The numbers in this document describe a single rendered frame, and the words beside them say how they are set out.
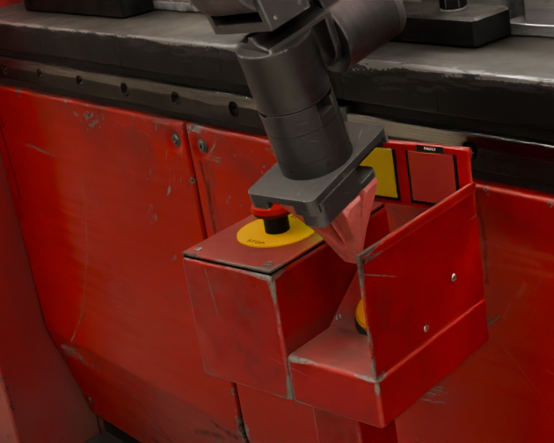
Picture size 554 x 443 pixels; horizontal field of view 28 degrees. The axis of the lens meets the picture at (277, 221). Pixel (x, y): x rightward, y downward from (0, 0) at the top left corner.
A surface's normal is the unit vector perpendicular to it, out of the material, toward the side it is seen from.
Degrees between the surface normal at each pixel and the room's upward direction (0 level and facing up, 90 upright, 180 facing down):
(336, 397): 90
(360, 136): 15
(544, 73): 0
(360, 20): 72
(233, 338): 90
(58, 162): 90
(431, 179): 90
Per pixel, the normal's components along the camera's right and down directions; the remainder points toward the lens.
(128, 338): -0.76, 0.34
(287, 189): -0.32, -0.79
